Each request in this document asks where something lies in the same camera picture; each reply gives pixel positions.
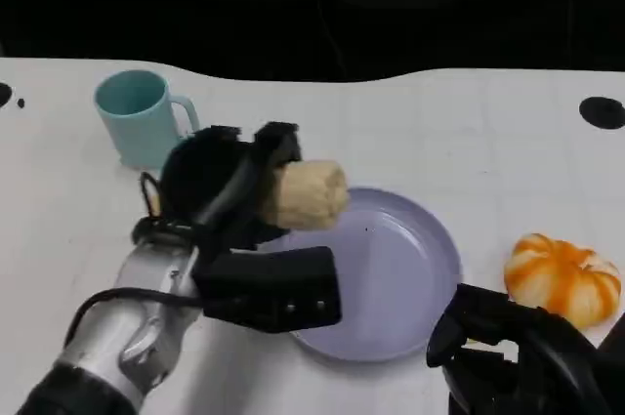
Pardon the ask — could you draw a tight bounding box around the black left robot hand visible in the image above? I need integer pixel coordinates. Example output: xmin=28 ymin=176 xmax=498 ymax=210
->
xmin=160 ymin=121 xmax=303 ymax=254

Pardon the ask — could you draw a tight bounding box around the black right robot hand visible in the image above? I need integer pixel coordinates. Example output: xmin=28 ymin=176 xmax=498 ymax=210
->
xmin=426 ymin=282 xmax=614 ymax=415

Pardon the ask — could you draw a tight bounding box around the orange white toy bread roll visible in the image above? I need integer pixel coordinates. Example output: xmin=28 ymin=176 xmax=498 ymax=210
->
xmin=503 ymin=232 xmax=624 ymax=329

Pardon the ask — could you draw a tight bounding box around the pale green mug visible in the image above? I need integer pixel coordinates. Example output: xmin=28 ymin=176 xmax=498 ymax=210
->
xmin=93 ymin=69 xmax=202 ymax=171

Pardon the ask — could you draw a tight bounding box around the lilac plate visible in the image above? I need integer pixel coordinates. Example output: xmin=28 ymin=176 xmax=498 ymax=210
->
xmin=253 ymin=186 xmax=464 ymax=363

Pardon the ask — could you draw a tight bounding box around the black curtain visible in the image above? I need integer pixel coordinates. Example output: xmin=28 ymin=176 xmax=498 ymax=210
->
xmin=0 ymin=0 xmax=625 ymax=85

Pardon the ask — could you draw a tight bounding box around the grey black hand cable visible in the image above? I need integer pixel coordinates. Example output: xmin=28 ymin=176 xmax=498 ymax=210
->
xmin=191 ymin=153 xmax=259 ymax=265

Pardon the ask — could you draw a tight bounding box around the thin black wrist cable loop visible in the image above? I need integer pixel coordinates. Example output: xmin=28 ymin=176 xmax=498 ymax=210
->
xmin=138 ymin=171 xmax=165 ymax=222

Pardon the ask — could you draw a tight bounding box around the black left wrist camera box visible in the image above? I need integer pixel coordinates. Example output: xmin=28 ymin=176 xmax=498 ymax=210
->
xmin=191 ymin=246 xmax=343 ymax=334

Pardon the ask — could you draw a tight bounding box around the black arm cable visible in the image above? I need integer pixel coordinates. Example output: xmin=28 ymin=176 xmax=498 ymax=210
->
xmin=62 ymin=286 xmax=206 ymax=355

